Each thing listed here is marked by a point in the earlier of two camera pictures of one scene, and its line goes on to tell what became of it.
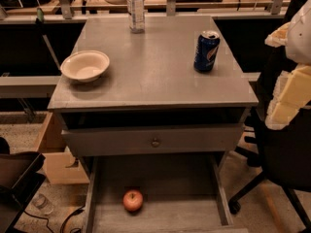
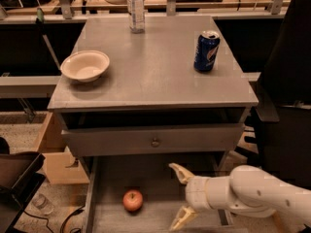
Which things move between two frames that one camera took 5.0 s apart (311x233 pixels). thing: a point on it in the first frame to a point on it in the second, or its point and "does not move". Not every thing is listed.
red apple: [132, 200] does not move
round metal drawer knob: [155, 144] does not move
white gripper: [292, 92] to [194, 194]
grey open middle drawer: [182, 193] does not move
